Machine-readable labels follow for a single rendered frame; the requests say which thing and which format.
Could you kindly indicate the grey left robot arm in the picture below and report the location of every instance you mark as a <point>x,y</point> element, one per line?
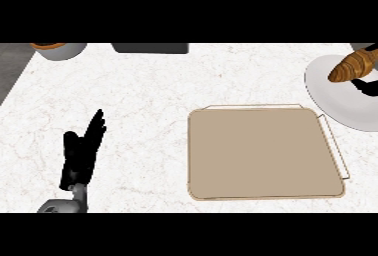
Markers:
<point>68,203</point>

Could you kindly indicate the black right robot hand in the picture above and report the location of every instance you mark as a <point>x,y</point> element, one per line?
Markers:
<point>365,87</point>

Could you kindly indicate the white round plate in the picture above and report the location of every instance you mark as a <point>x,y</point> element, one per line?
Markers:
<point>345,100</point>

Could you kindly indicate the brown croissant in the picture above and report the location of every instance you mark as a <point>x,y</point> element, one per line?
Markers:
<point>353,65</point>

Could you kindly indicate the dark grey box appliance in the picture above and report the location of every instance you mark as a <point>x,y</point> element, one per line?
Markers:
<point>150,48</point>

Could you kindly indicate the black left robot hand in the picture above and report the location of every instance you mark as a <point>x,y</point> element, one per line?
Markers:
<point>82,151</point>

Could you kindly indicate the beige square tray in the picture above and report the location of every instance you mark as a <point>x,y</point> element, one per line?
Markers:
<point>263,153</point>

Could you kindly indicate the grey pot with orange rim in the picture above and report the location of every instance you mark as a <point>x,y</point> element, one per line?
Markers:
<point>60,50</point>

